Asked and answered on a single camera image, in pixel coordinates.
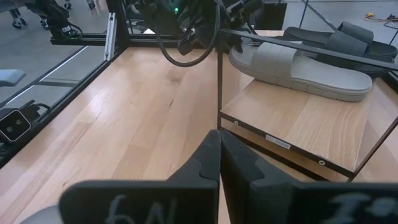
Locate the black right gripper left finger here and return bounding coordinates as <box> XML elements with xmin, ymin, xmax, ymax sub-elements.
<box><xmin>58</xmin><ymin>129</ymin><xmax>222</xmax><ymax>224</ymax></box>

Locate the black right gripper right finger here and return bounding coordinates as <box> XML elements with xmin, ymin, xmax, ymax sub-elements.
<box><xmin>220</xmin><ymin>129</ymin><xmax>398</xmax><ymax>224</ymax></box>

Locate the white slide sandal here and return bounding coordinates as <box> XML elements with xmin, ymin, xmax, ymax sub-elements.
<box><xmin>228</xmin><ymin>42</ymin><xmax>373</xmax><ymax>103</ymax></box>

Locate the black slide sandal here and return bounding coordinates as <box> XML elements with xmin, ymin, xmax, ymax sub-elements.
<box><xmin>282</xmin><ymin>21</ymin><xmax>398</xmax><ymax>62</ymax></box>
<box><xmin>310</xmin><ymin>52</ymin><xmax>397</xmax><ymax>77</ymax></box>

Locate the black box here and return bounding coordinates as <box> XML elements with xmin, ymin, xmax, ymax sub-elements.
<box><xmin>257</xmin><ymin>0</ymin><xmax>287</xmax><ymax>31</ymax></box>

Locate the grey padded chair armrest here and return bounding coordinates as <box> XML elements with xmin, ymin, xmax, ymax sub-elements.
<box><xmin>0</xmin><ymin>68</ymin><xmax>27</xmax><ymax>88</ymax></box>

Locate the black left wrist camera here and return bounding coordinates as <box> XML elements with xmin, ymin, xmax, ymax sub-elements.
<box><xmin>177</xmin><ymin>29</ymin><xmax>203</xmax><ymax>57</ymax></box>

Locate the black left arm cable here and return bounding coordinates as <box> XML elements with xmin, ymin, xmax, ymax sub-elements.
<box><xmin>154</xmin><ymin>4</ymin><xmax>222</xmax><ymax>68</ymax></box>

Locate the black frame wooden shelf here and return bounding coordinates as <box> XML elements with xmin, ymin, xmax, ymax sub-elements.
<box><xmin>216</xmin><ymin>28</ymin><xmax>398</xmax><ymax>183</ymax></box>

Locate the silver aluminium bracket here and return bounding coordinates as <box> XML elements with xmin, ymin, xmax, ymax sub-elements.
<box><xmin>104</xmin><ymin>12</ymin><xmax>118</xmax><ymax>62</ymax></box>

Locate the yellow cable with black plug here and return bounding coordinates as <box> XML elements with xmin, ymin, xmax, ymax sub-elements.
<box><xmin>364</xmin><ymin>12</ymin><xmax>398</xmax><ymax>26</ymax></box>

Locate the black stand with cable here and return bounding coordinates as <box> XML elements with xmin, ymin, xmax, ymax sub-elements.
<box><xmin>24</xmin><ymin>0</ymin><xmax>83</xmax><ymax>41</ymax></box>

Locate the black table-level camera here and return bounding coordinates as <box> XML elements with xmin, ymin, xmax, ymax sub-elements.
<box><xmin>0</xmin><ymin>108</ymin><xmax>32</xmax><ymax>144</ymax></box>

